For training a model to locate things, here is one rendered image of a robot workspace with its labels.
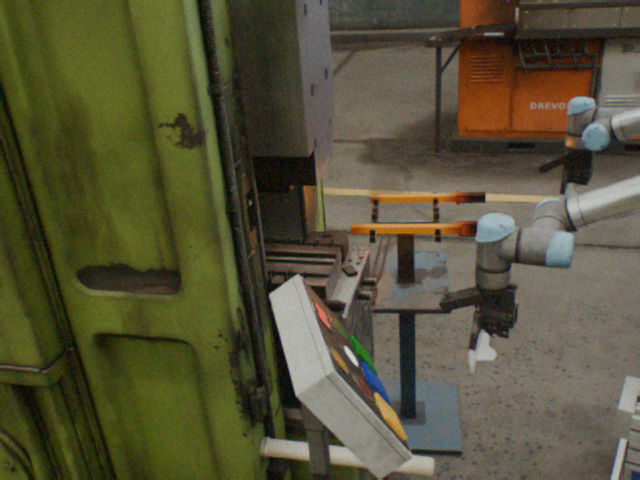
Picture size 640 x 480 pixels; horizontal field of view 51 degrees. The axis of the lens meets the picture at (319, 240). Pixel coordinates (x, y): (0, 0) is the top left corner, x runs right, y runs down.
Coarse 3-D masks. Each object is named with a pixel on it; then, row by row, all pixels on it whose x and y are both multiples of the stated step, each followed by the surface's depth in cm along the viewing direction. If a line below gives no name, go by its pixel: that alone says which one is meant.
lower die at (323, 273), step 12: (312, 252) 192; (324, 252) 192; (336, 252) 192; (276, 264) 189; (288, 264) 189; (300, 264) 188; (312, 264) 188; (324, 264) 187; (336, 264) 191; (276, 276) 185; (288, 276) 185; (312, 276) 184; (324, 276) 183; (336, 276) 192; (276, 288) 183; (312, 288) 180; (324, 288) 179
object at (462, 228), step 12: (360, 228) 220; (372, 228) 219; (384, 228) 218; (396, 228) 218; (408, 228) 217; (420, 228) 216; (432, 228) 216; (444, 228) 215; (456, 228) 215; (468, 228) 215
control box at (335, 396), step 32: (288, 288) 140; (288, 320) 132; (320, 320) 130; (288, 352) 124; (320, 352) 118; (352, 352) 139; (320, 384) 114; (352, 384) 119; (320, 416) 117; (352, 416) 118; (352, 448) 122; (384, 448) 123
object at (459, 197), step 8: (456, 192) 237; (384, 200) 240; (392, 200) 239; (400, 200) 239; (408, 200) 239; (416, 200) 238; (424, 200) 238; (432, 200) 237; (440, 200) 237; (448, 200) 236; (456, 200) 235; (464, 200) 236; (472, 200) 236; (480, 200) 236
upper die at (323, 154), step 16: (320, 144) 167; (256, 160) 166; (272, 160) 165; (288, 160) 164; (304, 160) 163; (320, 160) 168; (256, 176) 168; (272, 176) 167; (288, 176) 166; (304, 176) 165; (320, 176) 168
